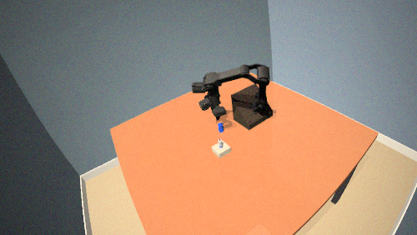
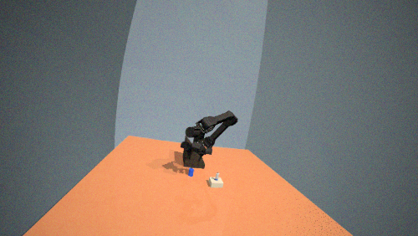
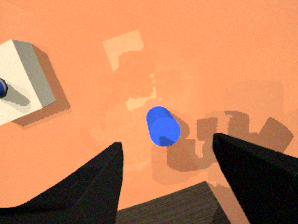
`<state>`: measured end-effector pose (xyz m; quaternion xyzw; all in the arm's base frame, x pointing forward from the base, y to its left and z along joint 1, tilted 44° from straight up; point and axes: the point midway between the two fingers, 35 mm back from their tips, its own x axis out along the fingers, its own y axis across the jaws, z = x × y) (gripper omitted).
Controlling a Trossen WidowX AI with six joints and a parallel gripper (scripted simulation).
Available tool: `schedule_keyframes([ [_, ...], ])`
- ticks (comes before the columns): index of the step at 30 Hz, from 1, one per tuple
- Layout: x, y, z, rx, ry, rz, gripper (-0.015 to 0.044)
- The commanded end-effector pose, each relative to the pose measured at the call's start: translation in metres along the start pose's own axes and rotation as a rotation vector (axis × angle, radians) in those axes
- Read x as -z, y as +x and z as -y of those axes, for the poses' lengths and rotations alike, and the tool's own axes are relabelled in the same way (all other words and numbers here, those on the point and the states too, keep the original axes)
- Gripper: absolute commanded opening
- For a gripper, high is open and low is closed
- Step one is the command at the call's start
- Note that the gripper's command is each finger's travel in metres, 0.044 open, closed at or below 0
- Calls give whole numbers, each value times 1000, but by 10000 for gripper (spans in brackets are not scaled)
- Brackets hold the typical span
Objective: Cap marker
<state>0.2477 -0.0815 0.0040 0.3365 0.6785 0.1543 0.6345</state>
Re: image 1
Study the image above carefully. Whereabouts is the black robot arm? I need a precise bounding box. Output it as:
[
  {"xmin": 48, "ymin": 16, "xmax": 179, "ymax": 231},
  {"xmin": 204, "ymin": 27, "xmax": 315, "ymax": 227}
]
[{"xmin": 192, "ymin": 63, "xmax": 270, "ymax": 114}]

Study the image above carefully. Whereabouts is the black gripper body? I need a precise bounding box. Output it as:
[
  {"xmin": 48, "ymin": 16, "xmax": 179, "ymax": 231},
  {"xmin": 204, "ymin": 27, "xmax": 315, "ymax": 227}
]
[{"xmin": 204, "ymin": 93, "xmax": 227, "ymax": 117}]

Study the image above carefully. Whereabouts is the blue cylinder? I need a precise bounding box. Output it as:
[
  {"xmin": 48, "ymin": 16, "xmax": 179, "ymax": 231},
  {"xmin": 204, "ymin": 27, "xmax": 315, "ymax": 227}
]
[{"xmin": 218, "ymin": 123, "xmax": 224, "ymax": 133}]

